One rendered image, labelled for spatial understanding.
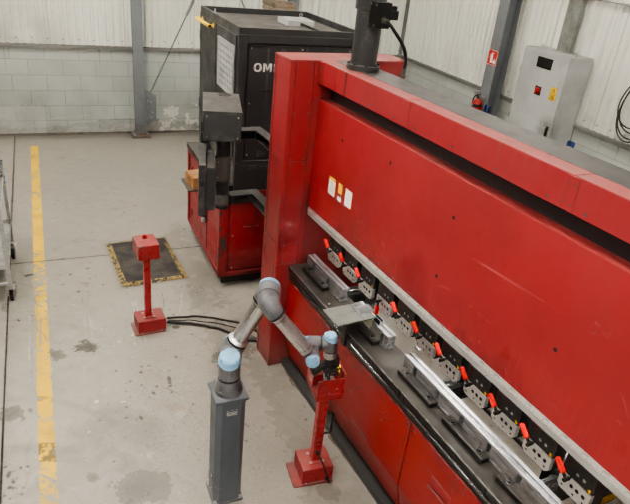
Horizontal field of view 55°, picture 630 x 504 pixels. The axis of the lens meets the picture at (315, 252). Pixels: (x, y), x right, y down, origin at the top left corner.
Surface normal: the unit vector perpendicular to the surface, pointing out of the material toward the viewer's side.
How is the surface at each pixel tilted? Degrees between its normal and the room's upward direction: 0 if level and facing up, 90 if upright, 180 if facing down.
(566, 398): 90
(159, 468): 0
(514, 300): 90
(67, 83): 90
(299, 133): 90
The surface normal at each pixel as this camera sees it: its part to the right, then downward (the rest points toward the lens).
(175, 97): 0.38, 0.46
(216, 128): 0.15, 0.47
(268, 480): 0.10, -0.88
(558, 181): -0.89, 0.13
